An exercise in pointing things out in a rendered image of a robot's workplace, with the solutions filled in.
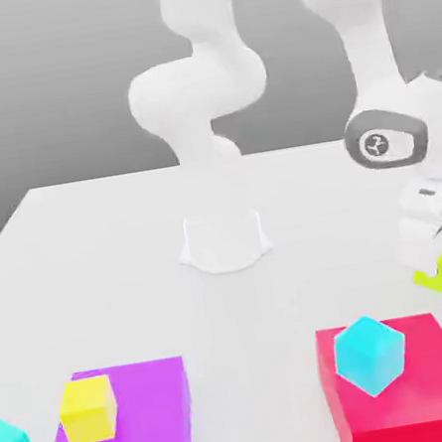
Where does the small yellow cube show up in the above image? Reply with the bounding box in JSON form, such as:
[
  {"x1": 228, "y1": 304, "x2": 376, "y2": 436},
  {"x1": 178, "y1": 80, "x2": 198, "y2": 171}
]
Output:
[{"x1": 54, "y1": 372, "x2": 123, "y2": 442}]

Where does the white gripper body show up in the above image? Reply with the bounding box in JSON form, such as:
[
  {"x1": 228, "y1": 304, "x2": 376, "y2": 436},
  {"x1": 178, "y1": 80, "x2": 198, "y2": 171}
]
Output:
[{"x1": 392, "y1": 209, "x2": 442, "y2": 281}]

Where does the large purple box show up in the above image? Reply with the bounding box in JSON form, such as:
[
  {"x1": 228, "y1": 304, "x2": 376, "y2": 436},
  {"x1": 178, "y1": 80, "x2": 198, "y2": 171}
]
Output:
[{"x1": 28, "y1": 354, "x2": 199, "y2": 442}]

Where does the small cyan cube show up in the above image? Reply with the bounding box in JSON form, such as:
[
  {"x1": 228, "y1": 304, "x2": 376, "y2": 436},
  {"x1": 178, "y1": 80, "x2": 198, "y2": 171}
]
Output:
[{"x1": 327, "y1": 309, "x2": 415, "y2": 405}]

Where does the large red box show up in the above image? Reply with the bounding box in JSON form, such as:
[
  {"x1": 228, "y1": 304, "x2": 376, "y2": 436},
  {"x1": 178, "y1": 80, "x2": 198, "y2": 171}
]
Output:
[{"x1": 312, "y1": 309, "x2": 442, "y2": 442}]

